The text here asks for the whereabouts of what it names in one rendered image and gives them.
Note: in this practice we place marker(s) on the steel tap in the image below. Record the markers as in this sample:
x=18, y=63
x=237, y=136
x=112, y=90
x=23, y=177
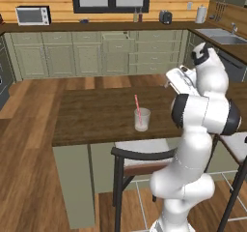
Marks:
x=234, y=28

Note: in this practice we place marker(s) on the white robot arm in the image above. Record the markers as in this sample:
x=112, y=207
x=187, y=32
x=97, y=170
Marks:
x=196, y=165

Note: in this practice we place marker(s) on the open green drawer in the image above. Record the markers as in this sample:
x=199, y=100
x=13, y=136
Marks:
x=117, y=41

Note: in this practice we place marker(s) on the small dark bowl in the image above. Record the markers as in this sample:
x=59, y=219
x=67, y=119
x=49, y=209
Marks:
x=84, y=21

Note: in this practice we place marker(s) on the green dining counter base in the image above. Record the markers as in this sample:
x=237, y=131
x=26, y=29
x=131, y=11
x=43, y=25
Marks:
x=75, y=184

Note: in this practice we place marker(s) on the rail with hanging tools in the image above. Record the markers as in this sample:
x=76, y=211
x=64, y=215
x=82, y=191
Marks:
x=220, y=12

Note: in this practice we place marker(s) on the white microwave oven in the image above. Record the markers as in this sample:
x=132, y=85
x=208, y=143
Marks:
x=32, y=15

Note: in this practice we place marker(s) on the steel sink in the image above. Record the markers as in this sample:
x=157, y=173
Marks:
x=225, y=37

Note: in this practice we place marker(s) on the slim brown bottle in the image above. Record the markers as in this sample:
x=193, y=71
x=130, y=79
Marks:
x=140, y=16

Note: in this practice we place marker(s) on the clear glass cup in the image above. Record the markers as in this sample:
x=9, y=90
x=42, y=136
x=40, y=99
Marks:
x=142, y=121

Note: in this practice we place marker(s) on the small green bottle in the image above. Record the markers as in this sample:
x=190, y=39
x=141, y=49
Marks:
x=135, y=17

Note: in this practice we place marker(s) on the green lower cupboard run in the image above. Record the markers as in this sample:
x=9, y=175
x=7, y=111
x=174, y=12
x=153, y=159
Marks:
x=58, y=53

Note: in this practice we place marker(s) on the white wall socket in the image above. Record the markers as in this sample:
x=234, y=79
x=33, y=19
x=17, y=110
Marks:
x=189, y=5

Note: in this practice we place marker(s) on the dark dishwasher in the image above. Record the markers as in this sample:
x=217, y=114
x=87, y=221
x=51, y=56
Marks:
x=236, y=66

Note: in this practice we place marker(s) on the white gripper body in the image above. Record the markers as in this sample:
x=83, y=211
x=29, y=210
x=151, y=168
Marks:
x=181, y=82

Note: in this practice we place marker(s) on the white paper towel roll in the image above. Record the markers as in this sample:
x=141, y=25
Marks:
x=201, y=14

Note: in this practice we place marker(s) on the black toaster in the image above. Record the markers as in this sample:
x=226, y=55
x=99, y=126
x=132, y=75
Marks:
x=165, y=17

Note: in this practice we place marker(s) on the black stool with white seat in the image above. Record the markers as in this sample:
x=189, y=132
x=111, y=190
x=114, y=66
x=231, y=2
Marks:
x=141, y=155
x=236, y=149

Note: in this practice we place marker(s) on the dark oven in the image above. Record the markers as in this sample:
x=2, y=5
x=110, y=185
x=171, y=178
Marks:
x=5, y=78

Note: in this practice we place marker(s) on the red striped straw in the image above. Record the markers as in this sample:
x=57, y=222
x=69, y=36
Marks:
x=137, y=105

